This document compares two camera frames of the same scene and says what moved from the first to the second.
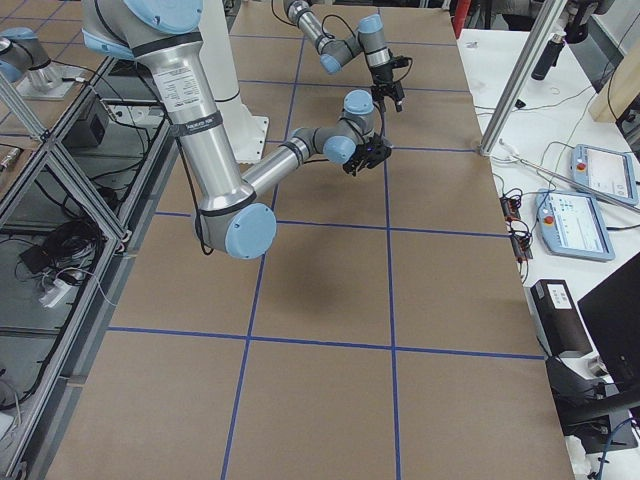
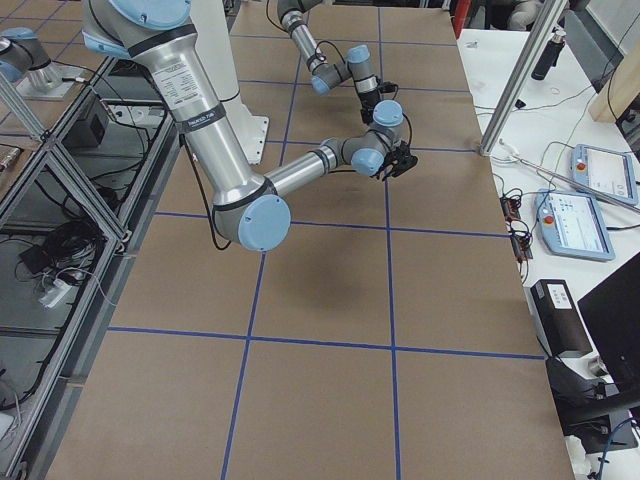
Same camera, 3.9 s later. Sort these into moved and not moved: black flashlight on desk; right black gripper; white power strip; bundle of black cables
Moved: right black gripper
Not moved: black flashlight on desk; white power strip; bundle of black cables
